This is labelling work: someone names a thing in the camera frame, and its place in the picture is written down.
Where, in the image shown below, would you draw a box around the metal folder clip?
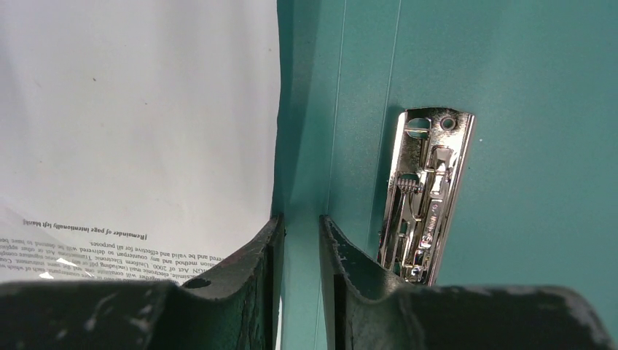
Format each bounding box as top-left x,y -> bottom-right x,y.
377,107 -> 476,286

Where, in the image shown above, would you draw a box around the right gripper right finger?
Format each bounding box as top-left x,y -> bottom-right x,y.
318,215 -> 415,349

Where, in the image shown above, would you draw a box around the green file folder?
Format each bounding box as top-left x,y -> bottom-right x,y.
273,1 -> 617,349

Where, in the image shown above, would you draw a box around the printed paper sheet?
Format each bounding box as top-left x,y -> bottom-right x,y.
1,1 -> 281,283

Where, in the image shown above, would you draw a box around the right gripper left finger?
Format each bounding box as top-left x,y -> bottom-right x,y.
147,214 -> 285,349

